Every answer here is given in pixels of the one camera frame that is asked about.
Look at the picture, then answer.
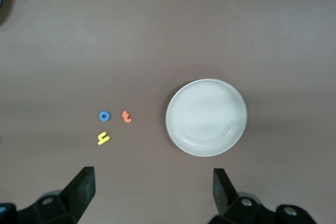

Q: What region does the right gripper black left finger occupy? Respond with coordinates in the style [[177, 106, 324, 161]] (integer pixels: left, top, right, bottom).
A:
[[0, 166, 96, 224]]

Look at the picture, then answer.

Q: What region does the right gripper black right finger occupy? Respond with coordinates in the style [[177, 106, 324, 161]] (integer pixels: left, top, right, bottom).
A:
[[209, 167, 316, 224]]

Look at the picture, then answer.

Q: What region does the yellow foam letter h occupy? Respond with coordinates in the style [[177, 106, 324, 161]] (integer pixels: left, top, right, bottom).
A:
[[97, 132, 111, 146]]

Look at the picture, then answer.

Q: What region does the beige brown plate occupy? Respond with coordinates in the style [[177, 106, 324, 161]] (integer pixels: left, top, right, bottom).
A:
[[165, 78, 248, 158]]

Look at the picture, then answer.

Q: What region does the brown table cover sheet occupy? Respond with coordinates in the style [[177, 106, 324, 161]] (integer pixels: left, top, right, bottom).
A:
[[0, 0, 336, 224]]

